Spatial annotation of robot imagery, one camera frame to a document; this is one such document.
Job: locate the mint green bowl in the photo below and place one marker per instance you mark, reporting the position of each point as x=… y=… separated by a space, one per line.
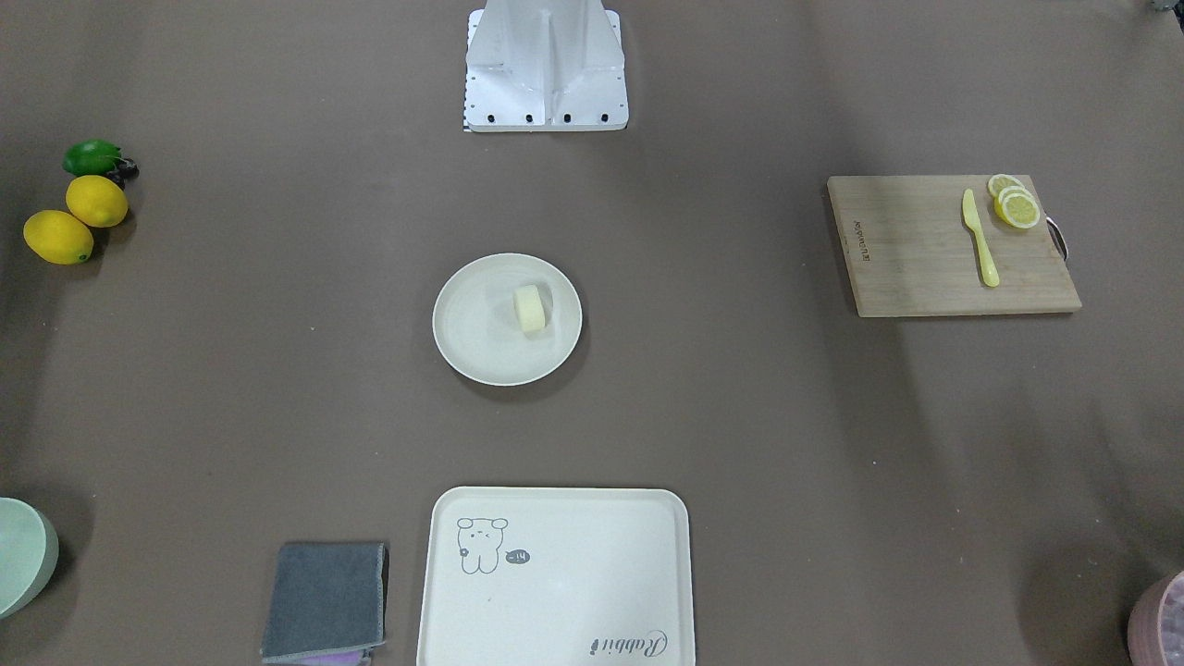
x=29 y=551

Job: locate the yellow lemon far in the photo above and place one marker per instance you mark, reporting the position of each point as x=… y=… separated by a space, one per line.
x=96 y=201

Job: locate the cream round plate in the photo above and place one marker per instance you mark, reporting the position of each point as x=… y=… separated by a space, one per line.
x=475 y=327

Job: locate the lemon slice back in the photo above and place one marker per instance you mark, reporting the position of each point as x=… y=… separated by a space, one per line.
x=998 y=183

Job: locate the cream rectangular tray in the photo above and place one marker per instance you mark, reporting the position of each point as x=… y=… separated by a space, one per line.
x=558 y=576

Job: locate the green lime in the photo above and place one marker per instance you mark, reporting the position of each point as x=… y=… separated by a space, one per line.
x=91 y=158

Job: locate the lemon slice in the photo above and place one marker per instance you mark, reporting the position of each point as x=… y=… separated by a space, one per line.
x=1016 y=207
x=998 y=183

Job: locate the grey folded cloth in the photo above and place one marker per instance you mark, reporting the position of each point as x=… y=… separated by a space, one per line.
x=327 y=604

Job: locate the yellow lemon near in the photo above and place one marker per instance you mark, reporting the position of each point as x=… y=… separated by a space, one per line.
x=59 y=237

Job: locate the yellow plastic knife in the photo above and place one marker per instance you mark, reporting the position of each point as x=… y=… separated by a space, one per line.
x=972 y=221

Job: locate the yellow lemon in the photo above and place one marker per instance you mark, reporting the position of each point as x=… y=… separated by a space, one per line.
x=59 y=237
x=96 y=201

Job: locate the lemon slice front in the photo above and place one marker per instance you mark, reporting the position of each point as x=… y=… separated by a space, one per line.
x=1016 y=207

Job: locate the pink bowl with ice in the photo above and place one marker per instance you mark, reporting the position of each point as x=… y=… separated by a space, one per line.
x=1155 y=626

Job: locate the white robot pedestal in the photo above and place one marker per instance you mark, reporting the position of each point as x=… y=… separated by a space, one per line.
x=544 y=66

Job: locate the wooden cutting board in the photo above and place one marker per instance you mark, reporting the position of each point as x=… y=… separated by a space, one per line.
x=908 y=254

